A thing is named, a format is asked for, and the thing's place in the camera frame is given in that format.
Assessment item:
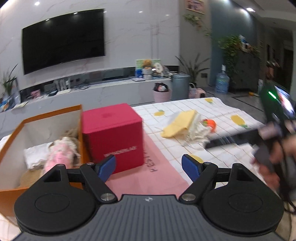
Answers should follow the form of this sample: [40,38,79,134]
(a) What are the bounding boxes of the blue water jug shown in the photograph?
[215,65,230,94]

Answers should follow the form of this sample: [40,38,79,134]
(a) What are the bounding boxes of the orange cardboard box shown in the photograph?
[1,105,84,217]

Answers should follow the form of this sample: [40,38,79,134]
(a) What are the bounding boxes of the person's right hand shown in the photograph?
[253,133,296,193]

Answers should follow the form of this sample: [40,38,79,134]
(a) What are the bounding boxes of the white wifi router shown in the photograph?
[54,78,71,95]

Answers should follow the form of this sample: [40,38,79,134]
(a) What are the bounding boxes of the pink mat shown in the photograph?
[106,134,191,198]

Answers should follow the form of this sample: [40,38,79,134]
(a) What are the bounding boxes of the brown bear-shaped sponge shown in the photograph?
[19,168,44,188]

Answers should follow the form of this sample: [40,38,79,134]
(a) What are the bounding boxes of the yellow cloth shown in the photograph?
[161,110,197,138]

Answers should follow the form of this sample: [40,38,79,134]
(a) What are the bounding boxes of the white fluffy towel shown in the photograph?
[23,142,53,169]

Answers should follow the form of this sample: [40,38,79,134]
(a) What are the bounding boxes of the black television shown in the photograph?
[22,9,105,74]

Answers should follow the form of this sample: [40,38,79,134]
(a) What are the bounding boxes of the grey-blue trash can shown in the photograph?
[171,73,190,100]

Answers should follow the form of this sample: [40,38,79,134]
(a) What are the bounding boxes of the toys and boxes cluster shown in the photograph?
[135,59,170,80]

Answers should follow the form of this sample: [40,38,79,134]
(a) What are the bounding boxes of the pink knitted plush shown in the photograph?
[43,137,80,174]

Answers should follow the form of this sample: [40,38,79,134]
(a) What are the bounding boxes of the potted green plant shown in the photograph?
[175,52,211,83]

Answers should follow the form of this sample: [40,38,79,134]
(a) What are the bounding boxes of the white lace doily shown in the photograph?
[181,113,212,146]

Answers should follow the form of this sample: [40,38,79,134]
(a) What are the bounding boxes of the orange knitted plush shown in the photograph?
[201,119,216,133]

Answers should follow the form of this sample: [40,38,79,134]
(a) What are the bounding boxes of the white grid tablecloth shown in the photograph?
[130,96,278,190]

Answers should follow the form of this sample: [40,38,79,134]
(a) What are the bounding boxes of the red cube box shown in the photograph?
[81,103,144,173]

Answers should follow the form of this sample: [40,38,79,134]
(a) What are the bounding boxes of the pink waste bin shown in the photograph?
[153,82,171,103]

